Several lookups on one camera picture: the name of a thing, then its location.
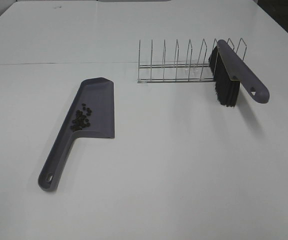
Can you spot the grey plastic dustpan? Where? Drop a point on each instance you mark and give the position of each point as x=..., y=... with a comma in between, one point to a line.
x=98, y=94

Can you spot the pile of coffee beans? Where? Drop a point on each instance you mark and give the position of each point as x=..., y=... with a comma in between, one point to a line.
x=81, y=119

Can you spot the grey hand brush black bristles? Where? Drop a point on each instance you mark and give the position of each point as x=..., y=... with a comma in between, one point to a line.
x=230, y=72

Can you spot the chrome wire dish rack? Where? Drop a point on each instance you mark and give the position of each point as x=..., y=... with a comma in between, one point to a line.
x=163, y=64

